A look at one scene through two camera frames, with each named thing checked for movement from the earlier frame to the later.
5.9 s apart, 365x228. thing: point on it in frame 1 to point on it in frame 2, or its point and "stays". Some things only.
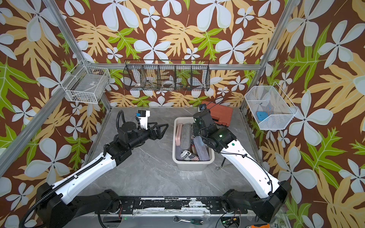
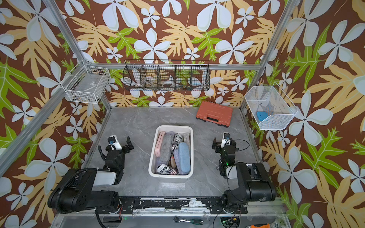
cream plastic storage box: (190, 153) to (171, 153)
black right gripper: (196, 128) to (217, 145)
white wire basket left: (85, 84) stays
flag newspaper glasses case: (187, 155) to (165, 169)
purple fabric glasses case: (201, 149) to (177, 155)
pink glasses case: (177, 135) to (157, 150)
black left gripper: (158, 135) to (129, 145)
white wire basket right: (271, 108) stays
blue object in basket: (262, 115) stays
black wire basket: (167, 75) stays
